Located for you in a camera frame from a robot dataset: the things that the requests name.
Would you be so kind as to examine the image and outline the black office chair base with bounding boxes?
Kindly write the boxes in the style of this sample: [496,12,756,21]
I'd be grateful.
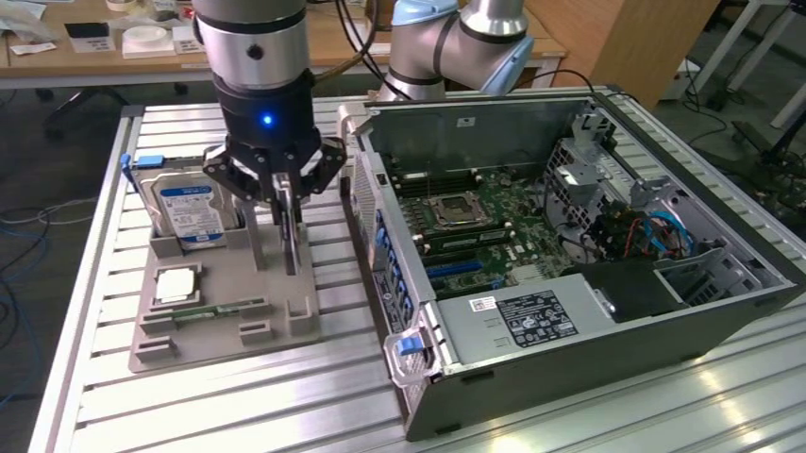
[33,80,190,140]

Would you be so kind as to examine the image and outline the blue and grey disk bracket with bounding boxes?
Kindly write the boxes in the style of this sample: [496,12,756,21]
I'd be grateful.
[118,152,210,195]

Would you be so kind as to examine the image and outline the clear plastic bag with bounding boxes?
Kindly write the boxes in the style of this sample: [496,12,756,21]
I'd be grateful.
[0,8,65,41]

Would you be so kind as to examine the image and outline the black RAM slots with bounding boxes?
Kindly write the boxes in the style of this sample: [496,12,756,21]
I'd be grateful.
[391,168,475,198]

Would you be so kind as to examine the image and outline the silver power supply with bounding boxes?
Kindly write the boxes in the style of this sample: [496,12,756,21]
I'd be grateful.
[432,273,616,368]

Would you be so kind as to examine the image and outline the wooden cabinet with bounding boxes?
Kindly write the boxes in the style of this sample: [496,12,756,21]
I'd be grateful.
[521,0,723,110]

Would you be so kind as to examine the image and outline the silver disk bay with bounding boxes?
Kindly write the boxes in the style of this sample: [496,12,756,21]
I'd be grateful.
[652,245,735,306]

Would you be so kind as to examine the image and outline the hard disk with blue label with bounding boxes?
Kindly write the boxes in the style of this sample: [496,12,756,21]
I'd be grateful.
[134,171,245,252]

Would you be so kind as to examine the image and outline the blue expansion slot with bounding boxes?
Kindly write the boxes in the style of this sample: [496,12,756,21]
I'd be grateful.
[425,258,481,280]

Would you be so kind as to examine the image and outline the white box with tape roll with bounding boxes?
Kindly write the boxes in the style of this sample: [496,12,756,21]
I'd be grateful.
[120,25,176,60]

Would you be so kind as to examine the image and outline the silver CPU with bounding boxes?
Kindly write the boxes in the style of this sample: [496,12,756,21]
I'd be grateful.
[153,270,204,304]

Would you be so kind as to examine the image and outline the open black PC case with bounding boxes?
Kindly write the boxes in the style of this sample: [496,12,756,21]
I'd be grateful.
[337,83,806,443]

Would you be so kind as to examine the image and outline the green RAM stick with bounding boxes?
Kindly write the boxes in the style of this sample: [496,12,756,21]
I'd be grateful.
[170,300,266,322]

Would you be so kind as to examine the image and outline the grey parts rack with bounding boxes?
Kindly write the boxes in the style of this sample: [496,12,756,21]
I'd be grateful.
[126,196,324,375]

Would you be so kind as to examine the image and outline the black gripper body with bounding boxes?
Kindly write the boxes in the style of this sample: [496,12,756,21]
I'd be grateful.
[209,69,329,179]

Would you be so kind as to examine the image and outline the blue wire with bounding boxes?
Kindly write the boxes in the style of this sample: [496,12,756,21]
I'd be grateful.
[645,210,695,260]

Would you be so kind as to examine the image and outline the small white box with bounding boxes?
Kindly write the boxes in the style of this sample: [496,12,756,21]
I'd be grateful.
[169,25,206,56]

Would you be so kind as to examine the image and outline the white paper card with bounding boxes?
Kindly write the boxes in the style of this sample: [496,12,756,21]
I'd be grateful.
[8,41,57,57]

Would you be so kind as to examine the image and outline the black equipment stand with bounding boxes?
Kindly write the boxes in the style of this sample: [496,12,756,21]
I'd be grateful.
[727,120,806,202]

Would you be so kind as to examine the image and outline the wooden desk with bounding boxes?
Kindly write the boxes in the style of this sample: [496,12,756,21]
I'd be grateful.
[0,0,569,92]

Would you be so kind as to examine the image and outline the white desk frame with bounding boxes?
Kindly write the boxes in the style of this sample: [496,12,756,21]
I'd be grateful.
[683,0,806,129]

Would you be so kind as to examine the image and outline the red wire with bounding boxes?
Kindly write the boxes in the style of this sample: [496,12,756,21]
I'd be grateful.
[607,207,649,260]

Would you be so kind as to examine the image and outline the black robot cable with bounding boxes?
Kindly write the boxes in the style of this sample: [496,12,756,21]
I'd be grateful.
[312,0,395,85]

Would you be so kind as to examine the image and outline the installed RAM stick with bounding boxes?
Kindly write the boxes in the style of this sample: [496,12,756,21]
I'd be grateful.
[425,227,512,250]

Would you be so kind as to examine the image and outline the CPU socket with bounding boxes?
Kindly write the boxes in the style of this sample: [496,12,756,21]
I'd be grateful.
[425,192,484,228]

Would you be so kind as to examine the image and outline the black cable at case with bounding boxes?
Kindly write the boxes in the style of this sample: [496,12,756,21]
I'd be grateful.
[532,68,600,92]

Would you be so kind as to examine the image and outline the green motherboard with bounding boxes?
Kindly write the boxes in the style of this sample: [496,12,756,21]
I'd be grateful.
[388,164,584,303]

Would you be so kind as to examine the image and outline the white box with black top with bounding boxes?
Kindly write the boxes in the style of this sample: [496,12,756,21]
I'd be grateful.
[62,21,116,54]

